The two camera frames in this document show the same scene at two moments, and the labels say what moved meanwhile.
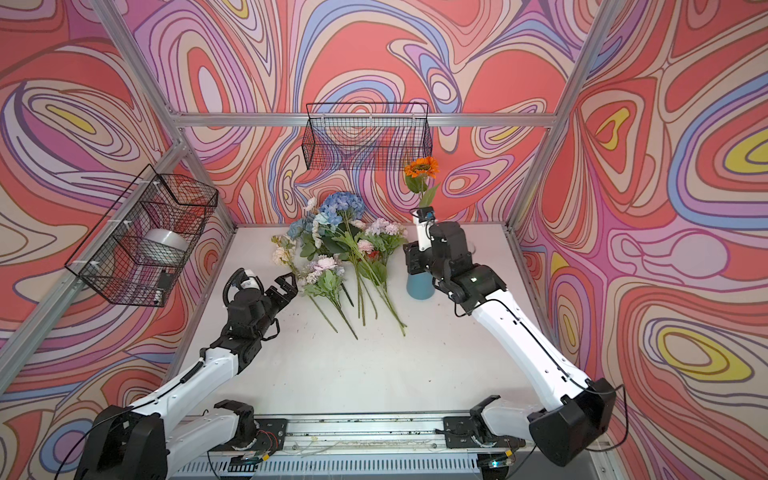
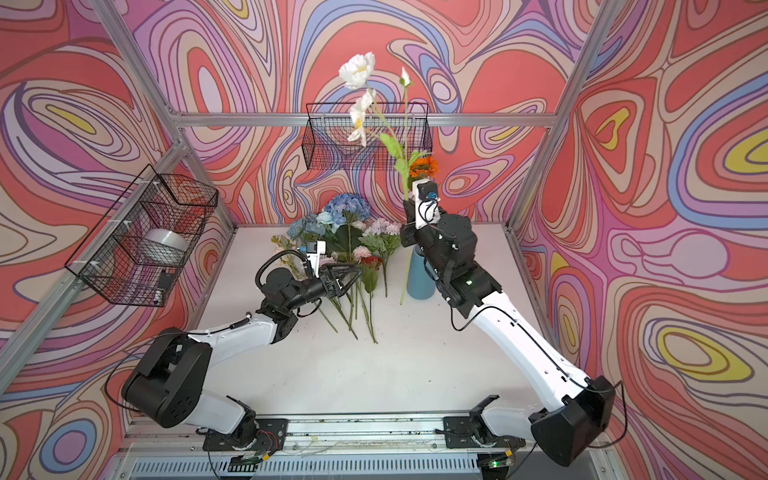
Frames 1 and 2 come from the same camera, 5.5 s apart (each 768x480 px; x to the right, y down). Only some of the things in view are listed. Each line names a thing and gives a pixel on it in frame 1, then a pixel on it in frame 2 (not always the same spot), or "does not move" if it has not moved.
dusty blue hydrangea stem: (303, 228) does not move
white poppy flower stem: (312, 207) to (355, 71)
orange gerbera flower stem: (417, 174) does not move
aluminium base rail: (371, 446) does not move
